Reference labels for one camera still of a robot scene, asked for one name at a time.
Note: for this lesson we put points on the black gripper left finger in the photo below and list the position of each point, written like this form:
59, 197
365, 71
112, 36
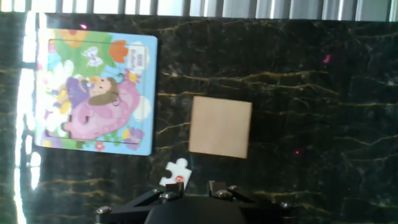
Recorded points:
130, 208

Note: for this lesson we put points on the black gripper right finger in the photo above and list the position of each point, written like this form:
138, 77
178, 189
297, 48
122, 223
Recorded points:
258, 211

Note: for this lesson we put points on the pink jigsaw puzzle piece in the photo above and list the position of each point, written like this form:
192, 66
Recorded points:
175, 172

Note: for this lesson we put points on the colourful butterfly puzzle board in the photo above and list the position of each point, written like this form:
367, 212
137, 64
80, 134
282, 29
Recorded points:
96, 93

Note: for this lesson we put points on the plain wooden block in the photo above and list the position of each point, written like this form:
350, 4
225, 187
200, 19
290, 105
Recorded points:
220, 126

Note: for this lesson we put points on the black marble pattern mat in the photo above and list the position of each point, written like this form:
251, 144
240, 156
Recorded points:
311, 109

